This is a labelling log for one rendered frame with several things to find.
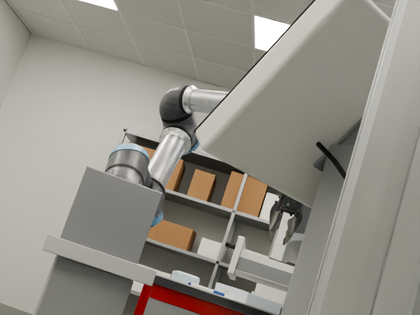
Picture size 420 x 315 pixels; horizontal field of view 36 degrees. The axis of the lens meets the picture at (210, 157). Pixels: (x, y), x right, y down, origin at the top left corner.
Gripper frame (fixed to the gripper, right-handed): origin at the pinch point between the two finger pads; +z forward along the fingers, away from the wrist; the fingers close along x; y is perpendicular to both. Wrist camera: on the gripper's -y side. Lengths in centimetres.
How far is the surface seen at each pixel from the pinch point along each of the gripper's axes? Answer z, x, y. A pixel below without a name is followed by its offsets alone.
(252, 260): 9.8, -6.0, 15.2
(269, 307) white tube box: 19.7, 5.2, -20.6
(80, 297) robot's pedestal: 34, -44, 35
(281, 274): 11.1, 2.7, 16.0
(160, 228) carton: -23, -78, -384
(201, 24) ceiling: -182, -91, -286
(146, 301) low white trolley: 30.6, -32.7, -9.9
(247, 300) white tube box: 19.9, -2.5, -18.6
